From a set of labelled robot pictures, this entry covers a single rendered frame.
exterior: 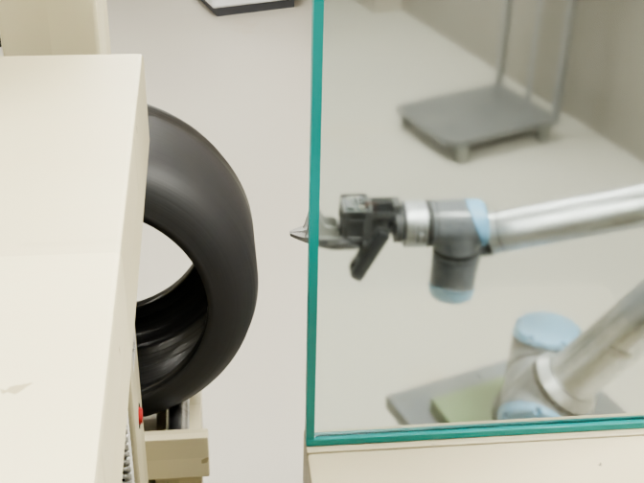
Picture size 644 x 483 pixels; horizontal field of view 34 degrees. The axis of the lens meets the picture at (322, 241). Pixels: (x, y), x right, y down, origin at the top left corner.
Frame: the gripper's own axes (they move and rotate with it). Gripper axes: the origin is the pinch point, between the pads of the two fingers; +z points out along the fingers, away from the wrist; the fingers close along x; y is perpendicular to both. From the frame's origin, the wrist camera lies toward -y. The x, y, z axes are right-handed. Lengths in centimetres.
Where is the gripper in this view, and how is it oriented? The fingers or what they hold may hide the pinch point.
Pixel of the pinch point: (296, 236)
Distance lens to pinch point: 203.1
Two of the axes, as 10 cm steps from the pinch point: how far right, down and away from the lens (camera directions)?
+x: 1.0, 5.2, -8.5
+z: -9.9, 0.4, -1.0
